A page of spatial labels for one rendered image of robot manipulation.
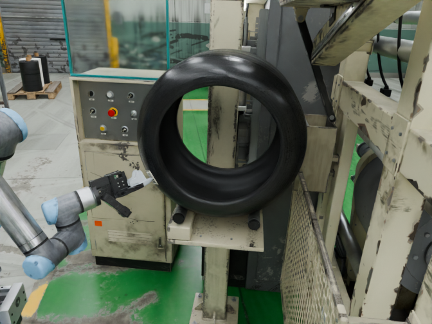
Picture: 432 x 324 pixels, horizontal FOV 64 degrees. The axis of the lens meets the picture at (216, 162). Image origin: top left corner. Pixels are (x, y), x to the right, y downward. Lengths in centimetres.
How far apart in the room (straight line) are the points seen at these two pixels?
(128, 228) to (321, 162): 132
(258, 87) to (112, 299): 166
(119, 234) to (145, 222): 21
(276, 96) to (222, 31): 45
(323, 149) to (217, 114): 47
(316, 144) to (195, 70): 63
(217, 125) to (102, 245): 129
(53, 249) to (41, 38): 981
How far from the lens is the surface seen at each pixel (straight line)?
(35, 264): 111
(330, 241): 175
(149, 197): 216
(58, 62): 1071
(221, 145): 155
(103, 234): 241
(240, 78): 110
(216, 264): 189
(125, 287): 240
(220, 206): 125
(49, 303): 242
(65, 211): 117
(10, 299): 147
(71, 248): 119
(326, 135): 149
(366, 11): 86
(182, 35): 1019
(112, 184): 119
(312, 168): 153
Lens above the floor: 160
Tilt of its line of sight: 23 degrees down
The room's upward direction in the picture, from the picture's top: 2 degrees clockwise
